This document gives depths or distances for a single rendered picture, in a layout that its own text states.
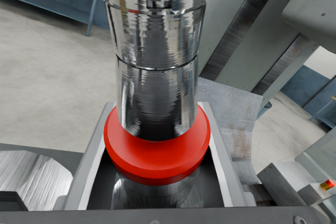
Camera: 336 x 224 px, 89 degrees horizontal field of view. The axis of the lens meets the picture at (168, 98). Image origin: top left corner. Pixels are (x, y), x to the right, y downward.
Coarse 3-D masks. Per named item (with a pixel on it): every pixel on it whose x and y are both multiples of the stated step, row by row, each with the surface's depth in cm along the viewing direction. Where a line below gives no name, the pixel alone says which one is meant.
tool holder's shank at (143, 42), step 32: (128, 0) 3; (160, 0) 3; (192, 0) 3; (128, 32) 4; (160, 32) 4; (192, 32) 4; (128, 64) 4; (160, 64) 4; (192, 64) 5; (128, 96) 5; (160, 96) 5; (192, 96) 5; (128, 128) 6; (160, 128) 5
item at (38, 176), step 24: (0, 144) 13; (0, 168) 10; (24, 168) 11; (48, 168) 12; (72, 168) 14; (0, 192) 10; (24, 192) 10; (48, 192) 11; (120, 192) 12; (192, 192) 15
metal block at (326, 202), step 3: (333, 195) 40; (327, 198) 41; (330, 198) 40; (333, 198) 40; (324, 201) 41; (327, 201) 41; (330, 201) 40; (333, 201) 40; (327, 204) 41; (330, 204) 40; (333, 204) 40; (327, 207) 41; (330, 207) 40; (333, 207) 40; (330, 210) 40; (333, 210) 40; (333, 213) 40
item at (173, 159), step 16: (112, 112) 8; (112, 128) 7; (192, 128) 7; (208, 128) 7; (112, 144) 7; (128, 144) 7; (144, 144) 7; (160, 144) 7; (176, 144) 7; (192, 144) 7; (208, 144) 7; (112, 160) 7; (128, 160) 6; (144, 160) 6; (160, 160) 6; (176, 160) 6; (192, 160) 6; (128, 176) 7; (144, 176) 6; (160, 176) 6; (176, 176) 6
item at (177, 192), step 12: (120, 180) 9; (132, 180) 7; (180, 180) 7; (192, 180) 8; (132, 192) 8; (144, 192) 7; (156, 192) 7; (168, 192) 7; (180, 192) 8; (144, 204) 9; (156, 204) 9; (168, 204) 9; (180, 204) 10
